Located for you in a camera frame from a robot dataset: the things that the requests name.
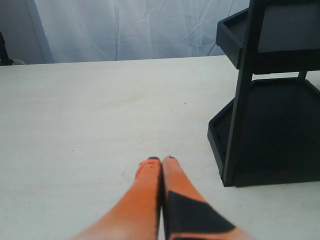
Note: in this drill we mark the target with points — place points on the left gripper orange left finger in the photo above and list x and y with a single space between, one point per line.
136 215

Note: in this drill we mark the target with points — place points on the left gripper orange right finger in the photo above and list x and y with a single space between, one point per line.
187 215

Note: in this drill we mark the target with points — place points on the black metal rack frame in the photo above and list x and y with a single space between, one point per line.
269 133

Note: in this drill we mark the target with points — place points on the black stand at far left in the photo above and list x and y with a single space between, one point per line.
4 57

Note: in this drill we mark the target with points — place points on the white backdrop cloth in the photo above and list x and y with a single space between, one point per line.
65 31

